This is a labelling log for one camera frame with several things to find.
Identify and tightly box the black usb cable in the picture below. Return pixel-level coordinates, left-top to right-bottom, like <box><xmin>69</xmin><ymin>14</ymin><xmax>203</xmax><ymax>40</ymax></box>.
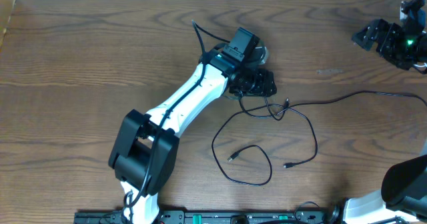
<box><xmin>238</xmin><ymin>89</ymin><xmax>427</xmax><ymax>121</ymax></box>
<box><xmin>211</xmin><ymin>103</ymin><xmax>318</xmax><ymax>187</ymax></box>

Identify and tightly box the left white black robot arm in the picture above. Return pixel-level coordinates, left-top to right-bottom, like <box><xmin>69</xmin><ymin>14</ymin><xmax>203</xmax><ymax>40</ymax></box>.
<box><xmin>108</xmin><ymin>27</ymin><xmax>277</xmax><ymax>223</ymax></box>

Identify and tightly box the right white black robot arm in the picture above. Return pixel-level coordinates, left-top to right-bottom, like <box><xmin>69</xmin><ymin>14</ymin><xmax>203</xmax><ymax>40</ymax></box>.
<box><xmin>341</xmin><ymin>0</ymin><xmax>426</xmax><ymax>223</ymax></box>

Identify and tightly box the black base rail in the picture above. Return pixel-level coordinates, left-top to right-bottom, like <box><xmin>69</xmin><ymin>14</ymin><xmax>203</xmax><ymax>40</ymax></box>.
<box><xmin>73</xmin><ymin>210</ymin><xmax>328</xmax><ymax>224</ymax></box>

